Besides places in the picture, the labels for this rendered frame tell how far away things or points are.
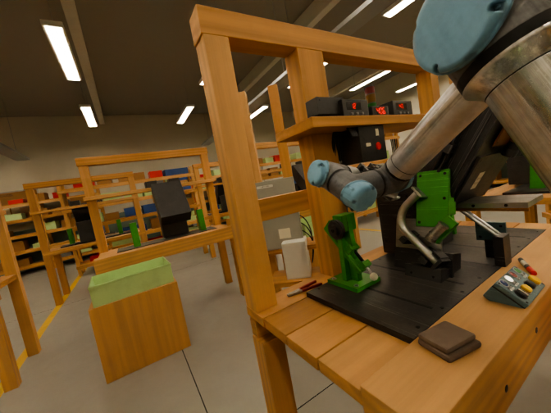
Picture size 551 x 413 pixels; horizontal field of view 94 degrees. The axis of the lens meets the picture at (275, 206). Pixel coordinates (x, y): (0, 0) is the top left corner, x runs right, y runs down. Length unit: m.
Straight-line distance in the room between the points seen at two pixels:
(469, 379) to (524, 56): 0.54
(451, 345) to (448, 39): 0.57
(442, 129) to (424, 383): 0.49
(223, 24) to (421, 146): 0.76
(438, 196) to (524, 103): 0.73
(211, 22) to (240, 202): 0.60
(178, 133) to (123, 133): 1.85
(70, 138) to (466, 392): 10.75
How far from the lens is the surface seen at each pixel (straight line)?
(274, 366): 1.13
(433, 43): 0.43
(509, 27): 0.40
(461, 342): 0.73
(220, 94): 0.96
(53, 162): 10.74
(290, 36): 1.22
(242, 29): 1.11
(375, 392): 0.64
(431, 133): 0.63
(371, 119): 1.21
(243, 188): 0.91
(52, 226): 9.96
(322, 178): 0.70
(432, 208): 1.11
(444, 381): 0.68
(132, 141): 10.73
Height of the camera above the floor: 1.33
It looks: 5 degrees down
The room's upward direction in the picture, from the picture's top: 10 degrees counter-clockwise
